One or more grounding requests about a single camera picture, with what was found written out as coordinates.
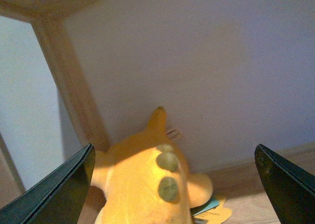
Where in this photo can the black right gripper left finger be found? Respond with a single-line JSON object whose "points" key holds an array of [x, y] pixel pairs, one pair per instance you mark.
{"points": [[58, 198]]}

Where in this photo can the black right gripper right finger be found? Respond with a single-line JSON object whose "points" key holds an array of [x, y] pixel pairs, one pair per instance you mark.
{"points": [[290, 189]]}

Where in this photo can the orange plush dinosaur toy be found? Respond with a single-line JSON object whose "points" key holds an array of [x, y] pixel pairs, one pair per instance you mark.
{"points": [[145, 179]]}

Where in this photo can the paper toy hang tag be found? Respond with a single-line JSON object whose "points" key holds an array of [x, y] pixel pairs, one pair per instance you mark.
{"points": [[212, 212]]}

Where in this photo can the wooden shelf unit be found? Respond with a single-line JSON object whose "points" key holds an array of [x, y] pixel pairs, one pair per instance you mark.
{"points": [[230, 73]]}

